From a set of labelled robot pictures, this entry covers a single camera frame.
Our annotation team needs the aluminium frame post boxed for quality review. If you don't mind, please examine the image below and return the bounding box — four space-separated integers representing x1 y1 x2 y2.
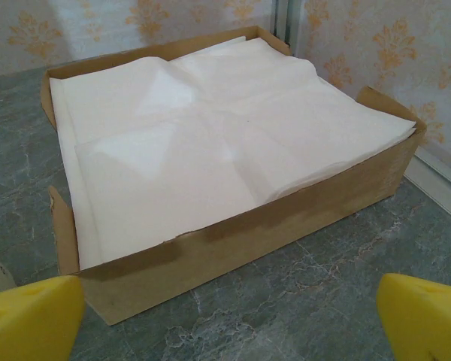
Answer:
274 0 305 52

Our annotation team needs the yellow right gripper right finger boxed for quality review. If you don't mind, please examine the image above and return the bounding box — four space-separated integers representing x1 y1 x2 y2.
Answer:
376 273 451 361

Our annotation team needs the white paper napkin stack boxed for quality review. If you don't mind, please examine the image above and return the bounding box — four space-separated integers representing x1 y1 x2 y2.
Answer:
48 35 417 271

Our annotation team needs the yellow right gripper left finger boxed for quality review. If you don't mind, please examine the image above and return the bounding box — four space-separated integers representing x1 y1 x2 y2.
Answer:
0 275 86 361

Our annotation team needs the aluminium side rail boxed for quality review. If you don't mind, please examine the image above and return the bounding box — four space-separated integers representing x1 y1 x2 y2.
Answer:
411 148 451 230

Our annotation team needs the brown cardboard napkin box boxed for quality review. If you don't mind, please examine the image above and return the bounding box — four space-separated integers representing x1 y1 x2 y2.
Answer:
40 25 428 327

